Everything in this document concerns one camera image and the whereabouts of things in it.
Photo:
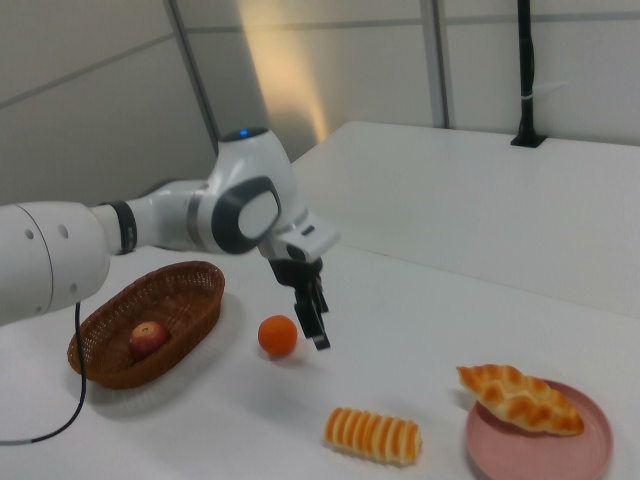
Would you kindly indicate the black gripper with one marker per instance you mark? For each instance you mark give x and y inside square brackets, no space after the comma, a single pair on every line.
[297,275]

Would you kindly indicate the orange tangerine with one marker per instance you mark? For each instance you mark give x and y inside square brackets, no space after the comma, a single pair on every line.
[277,336]

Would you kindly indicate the striped bread roll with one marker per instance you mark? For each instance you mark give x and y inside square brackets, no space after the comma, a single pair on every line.
[372,435]

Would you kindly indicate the red apple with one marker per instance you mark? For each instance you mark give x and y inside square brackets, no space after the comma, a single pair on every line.
[149,340]

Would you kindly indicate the braided bread loaf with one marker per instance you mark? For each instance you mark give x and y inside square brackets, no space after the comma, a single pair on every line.
[520,400]

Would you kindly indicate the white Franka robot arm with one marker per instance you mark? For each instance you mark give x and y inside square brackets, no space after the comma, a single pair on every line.
[50,260]

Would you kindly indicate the brown woven basket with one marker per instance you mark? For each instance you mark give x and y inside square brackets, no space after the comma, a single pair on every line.
[170,300]

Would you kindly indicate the pink plate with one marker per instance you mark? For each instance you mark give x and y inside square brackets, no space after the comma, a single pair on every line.
[540,455]

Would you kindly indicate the black pole with clamp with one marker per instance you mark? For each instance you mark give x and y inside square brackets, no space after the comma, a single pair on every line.
[525,75]

